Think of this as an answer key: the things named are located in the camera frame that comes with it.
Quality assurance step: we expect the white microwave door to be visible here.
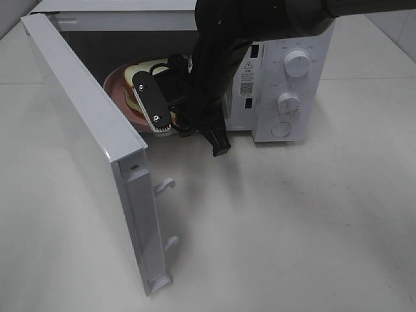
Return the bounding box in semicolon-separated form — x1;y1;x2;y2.
22;14;178;294

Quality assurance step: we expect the white power knob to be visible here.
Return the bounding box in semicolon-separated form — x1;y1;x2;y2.
283;49;311;78

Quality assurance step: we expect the pink plate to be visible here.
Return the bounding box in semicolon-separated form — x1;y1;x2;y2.
103;58;167;133

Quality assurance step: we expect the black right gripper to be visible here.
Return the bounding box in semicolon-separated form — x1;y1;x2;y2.
188;25;253;157

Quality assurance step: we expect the round door release button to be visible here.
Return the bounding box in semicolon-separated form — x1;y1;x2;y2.
271;122;291;138

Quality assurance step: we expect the sandwich with lettuce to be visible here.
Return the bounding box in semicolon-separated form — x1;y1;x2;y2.
122;57;192;126

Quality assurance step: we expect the white timer knob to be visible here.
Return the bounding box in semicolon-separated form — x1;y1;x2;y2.
277;92;300;114

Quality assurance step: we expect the white warning label sticker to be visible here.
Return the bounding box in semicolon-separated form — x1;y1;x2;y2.
239;58;257;96

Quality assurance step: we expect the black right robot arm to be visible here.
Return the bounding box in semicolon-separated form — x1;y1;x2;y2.
184;1;415;157

